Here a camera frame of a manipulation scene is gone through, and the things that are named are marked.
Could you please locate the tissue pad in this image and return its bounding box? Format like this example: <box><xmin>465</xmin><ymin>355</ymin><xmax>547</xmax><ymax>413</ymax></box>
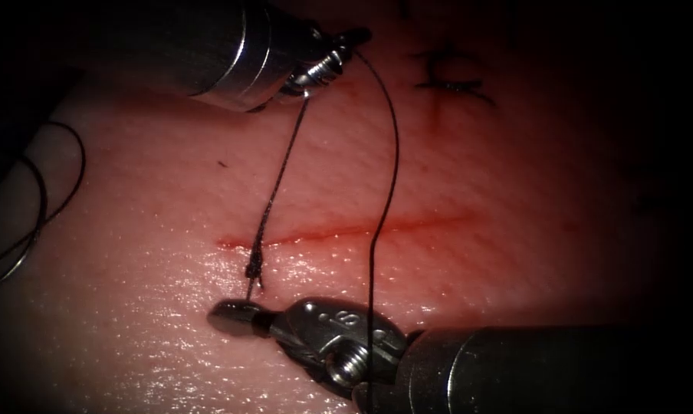
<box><xmin>0</xmin><ymin>5</ymin><xmax>693</xmax><ymax>414</ymax></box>

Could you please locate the black thread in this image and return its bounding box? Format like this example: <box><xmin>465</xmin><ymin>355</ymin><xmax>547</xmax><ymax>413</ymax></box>
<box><xmin>0</xmin><ymin>44</ymin><xmax>401</xmax><ymax>414</ymax></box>

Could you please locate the right arm needle driver jaw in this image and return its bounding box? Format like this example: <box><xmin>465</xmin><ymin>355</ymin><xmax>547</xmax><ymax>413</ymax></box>
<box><xmin>206</xmin><ymin>298</ymin><xmax>278</xmax><ymax>339</ymax></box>

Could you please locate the right arm needle driver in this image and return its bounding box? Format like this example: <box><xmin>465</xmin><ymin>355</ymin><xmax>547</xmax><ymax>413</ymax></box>
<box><xmin>268</xmin><ymin>296</ymin><xmax>409</xmax><ymax>401</ymax></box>

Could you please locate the left arm needle driver jaw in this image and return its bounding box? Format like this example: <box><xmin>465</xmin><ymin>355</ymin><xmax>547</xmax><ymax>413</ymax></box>
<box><xmin>334</xmin><ymin>27</ymin><xmax>374</xmax><ymax>53</ymax></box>

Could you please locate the black stitching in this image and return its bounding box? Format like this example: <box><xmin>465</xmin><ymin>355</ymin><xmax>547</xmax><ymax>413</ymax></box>
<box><xmin>396</xmin><ymin>40</ymin><xmax>497</xmax><ymax>109</ymax></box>

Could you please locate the left arm needle driver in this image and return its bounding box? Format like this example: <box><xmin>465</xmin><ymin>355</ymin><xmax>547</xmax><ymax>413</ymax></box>
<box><xmin>278</xmin><ymin>25</ymin><xmax>354</xmax><ymax>104</ymax></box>

